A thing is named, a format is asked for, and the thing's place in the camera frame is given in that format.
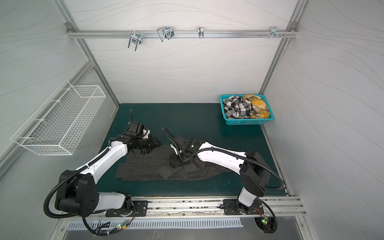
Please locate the small metal ring clamp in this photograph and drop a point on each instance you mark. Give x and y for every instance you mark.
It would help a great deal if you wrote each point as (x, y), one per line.
(200, 32)

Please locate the metal u-bolt clamp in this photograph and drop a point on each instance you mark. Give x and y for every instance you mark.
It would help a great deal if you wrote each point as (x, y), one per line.
(165, 32)

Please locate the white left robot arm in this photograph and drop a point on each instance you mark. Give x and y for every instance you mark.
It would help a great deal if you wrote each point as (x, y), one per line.
(76, 193)

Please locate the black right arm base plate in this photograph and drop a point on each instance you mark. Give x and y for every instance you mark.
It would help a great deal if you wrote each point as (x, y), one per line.
(233, 207)

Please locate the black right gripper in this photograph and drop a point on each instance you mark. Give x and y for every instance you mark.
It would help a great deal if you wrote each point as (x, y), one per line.
(175, 160)

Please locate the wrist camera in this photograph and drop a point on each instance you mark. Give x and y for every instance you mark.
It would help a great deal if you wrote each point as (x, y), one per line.
(137, 130)
(181, 141)

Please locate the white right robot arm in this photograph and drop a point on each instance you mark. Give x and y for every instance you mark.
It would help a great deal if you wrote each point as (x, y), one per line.
(256, 176)

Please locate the dark grey striped shirt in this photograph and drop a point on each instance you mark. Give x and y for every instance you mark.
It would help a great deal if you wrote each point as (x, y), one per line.
(156, 166)

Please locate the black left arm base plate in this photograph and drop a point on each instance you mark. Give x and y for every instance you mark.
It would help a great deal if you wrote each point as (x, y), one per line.
(139, 208)

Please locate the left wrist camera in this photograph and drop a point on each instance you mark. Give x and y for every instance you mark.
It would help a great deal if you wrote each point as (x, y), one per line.
(137, 130)

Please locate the aluminium top crossbar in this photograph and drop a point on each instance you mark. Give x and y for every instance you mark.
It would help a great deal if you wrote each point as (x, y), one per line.
(179, 34)

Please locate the white wire basket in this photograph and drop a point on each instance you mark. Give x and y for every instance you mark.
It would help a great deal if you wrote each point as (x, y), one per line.
(58, 125)

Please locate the yellow plaid shirt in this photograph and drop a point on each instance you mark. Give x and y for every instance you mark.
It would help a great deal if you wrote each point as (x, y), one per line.
(259, 109)

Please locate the black round fan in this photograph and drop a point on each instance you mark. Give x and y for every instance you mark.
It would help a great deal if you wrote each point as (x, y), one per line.
(267, 225)

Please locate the metal bracket with bolts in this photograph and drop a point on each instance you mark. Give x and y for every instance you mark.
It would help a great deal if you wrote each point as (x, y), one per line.
(274, 33)

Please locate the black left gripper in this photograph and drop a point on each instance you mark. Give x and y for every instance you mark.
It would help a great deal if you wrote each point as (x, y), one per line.
(153, 144)

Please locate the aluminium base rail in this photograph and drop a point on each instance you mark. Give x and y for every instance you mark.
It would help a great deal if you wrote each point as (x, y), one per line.
(208, 206)

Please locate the black white checked shirt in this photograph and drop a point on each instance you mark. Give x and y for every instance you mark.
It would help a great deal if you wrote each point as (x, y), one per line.
(235, 107)

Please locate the teal plastic basket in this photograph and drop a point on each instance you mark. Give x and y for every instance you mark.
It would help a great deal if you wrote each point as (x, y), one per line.
(245, 122)

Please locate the white slotted cable duct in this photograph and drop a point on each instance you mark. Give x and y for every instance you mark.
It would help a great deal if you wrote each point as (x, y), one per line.
(146, 224)

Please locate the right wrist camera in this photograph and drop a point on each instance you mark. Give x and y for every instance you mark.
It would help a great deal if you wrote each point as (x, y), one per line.
(181, 141)

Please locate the metal hook clamp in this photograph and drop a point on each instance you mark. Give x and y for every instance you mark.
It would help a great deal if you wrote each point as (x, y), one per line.
(135, 40)

